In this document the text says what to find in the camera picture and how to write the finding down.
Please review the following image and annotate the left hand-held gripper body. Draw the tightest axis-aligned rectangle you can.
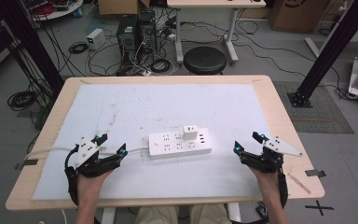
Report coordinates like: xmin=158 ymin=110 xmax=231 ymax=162
xmin=74 ymin=136 xmax=123 ymax=179

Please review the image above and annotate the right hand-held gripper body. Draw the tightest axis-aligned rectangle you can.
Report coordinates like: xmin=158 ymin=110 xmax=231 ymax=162
xmin=240 ymin=135 xmax=304 ymax=174

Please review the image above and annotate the white charger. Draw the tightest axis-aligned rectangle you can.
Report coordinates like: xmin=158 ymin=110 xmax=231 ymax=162
xmin=182 ymin=124 xmax=200 ymax=141

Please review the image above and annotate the white power strip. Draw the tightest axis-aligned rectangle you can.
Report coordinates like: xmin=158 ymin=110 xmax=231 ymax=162
xmin=148 ymin=127 xmax=213 ymax=161

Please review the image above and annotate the person's right hand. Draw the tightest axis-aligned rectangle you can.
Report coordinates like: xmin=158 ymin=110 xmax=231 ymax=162
xmin=248 ymin=166 xmax=282 ymax=194

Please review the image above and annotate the person's left hand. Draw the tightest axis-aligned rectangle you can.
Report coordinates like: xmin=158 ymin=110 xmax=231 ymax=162
xmin=76 ymin=169 xmax=115 ymax=198

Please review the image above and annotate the thin wooden stick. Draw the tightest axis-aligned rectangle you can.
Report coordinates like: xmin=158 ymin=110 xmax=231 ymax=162
xmin=286 ymin=173 xmax=312 ymax=195

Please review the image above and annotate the black tape piece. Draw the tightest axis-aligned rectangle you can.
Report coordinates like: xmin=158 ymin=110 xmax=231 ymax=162
xmin=14 ymin=159 xmax=39 ymax=171
xmin=304 ymin=169 xmax=327 ymax=178

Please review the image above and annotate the white foam mat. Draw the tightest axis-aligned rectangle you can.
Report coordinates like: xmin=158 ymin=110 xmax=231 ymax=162
xmin=32 ymin=83 xmax=276 ymax=202

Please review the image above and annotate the grey floor mat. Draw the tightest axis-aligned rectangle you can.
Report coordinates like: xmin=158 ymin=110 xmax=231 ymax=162
xmin=272 ymin=80 xmax=355 ymax=135

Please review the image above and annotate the black tape cross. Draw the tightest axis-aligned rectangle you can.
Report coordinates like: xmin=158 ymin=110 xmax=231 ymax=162
xmin=304 ymin=200 xmax=336 ymax=217

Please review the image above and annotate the person's right leg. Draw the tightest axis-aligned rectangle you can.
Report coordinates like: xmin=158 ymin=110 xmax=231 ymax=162
xmin=189 ymin=203 xmax=233 ymax=224

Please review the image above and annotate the person's leg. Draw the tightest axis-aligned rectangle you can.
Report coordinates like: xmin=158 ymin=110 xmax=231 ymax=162
xmin=134 ymin=204 xmax=180 ymax=224
xmin=189 ymin=203 xmax=233 ymax=224

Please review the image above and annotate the person's left leg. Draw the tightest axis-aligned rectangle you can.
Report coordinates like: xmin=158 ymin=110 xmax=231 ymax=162
xmin=134 ymin=204 xmax=180 ymax=224

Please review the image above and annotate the black round stool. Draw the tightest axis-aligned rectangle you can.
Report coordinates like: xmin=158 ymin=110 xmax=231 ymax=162
xmin=183 ymin=46 xmax=227 ymax=76

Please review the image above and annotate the white power supply box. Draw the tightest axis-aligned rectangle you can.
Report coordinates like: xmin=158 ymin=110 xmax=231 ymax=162
xmin=86 ymin=28 xmax=107 ymax=51

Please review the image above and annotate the black computer tower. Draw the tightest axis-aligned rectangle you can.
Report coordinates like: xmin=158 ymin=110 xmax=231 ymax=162
xmin=116 ymin=14 xmax=139 ymax=64
xmin=137 ymin=10 xmax=158 ymax=57

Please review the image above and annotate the large cardboard box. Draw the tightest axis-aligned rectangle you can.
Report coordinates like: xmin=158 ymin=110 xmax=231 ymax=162
xmin=268 ymin=0 xmax=331 ymax=35

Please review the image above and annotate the round white table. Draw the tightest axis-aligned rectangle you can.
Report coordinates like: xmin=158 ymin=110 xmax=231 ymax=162
xmin=27 ymin=0 xmax=84 ymax=21

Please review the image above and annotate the light wooden desk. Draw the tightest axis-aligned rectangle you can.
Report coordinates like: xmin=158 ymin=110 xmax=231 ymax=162
xmin=166 ymin=0 xmax=267 ymax=65

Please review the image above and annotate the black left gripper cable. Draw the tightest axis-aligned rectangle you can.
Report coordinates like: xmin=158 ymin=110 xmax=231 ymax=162
xmin=63 ymin=144 xmax=82 ymax=207

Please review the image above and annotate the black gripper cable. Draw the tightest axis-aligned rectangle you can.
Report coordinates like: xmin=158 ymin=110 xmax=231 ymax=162
xmin=276 ymin=167 xmax=291 ymax=210
xmin=63 ymin=144 xmax=82 ymax=207

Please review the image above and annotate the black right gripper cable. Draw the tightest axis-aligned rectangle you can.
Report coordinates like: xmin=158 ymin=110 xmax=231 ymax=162
xmin=276 ymin=167 xmax=291 ymax=210

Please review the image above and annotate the white power strip cable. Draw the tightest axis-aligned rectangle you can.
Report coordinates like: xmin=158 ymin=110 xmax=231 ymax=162
xmin=23 ymin=146 xmax=152 ymax=161

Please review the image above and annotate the coiled black cable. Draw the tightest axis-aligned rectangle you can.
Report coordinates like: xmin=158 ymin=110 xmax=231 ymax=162
xmin=149 ymin=58 xmax=173 ymax=75
xmin=67 ymin=41 xmax=90 ymax=55
xmin=7 ymin=90 xmax=39 ymax=112

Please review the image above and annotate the black frame post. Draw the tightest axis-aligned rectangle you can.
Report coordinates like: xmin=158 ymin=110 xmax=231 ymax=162
xmin=286 ymin=0 xmax=358 ymax=108
xmin=0 ymin=0 xmax=65 ymax=92

